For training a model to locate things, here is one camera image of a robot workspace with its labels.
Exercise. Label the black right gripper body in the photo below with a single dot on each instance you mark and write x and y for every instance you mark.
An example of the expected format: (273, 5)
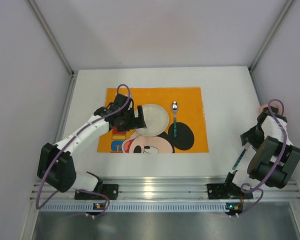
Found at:
(246, 136)

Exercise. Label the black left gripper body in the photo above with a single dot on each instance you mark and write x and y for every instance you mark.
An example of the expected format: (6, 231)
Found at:
(134, 118)

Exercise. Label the cream round plate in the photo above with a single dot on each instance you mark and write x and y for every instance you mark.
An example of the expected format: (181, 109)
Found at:
(156, 119)

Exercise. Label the fork with patterned handle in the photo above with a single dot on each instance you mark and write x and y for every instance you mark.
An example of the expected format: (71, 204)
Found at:
(237, 162)

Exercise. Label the spoon with patterned handle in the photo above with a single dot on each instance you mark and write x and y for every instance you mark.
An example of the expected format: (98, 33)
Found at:
(174, 108)

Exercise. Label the pink plastic cup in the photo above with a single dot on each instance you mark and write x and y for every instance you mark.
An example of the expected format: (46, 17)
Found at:
(276, 108)

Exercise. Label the orange cartoon mouse placemat cloth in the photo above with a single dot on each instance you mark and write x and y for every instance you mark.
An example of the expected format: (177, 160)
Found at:
(191, 125)

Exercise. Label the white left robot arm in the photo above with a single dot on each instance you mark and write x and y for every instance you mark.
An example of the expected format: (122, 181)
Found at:
(57, 162)

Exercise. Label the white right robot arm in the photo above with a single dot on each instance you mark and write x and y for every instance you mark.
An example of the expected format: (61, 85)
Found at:
(274, 152)

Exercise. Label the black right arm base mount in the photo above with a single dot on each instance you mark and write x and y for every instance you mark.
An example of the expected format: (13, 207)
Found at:
(221, 191)

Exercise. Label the aluminium front frame rail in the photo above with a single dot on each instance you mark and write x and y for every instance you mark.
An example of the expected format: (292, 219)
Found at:
(187, 189)

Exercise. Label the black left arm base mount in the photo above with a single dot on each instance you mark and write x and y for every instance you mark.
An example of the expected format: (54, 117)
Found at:
(109, 190)

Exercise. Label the slotted grey cable duct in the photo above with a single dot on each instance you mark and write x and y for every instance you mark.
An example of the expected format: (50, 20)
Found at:
(143, 207)

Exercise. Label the left aluminium corner post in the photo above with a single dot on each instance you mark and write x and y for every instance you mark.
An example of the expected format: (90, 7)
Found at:
(50, 35)

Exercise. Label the aluminium corner post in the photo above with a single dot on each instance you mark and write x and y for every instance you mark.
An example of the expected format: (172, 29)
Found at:
(288, 4)
(50, 35)

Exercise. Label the right aluminium corner post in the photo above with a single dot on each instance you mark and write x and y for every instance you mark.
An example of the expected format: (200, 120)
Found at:
(288, 4)

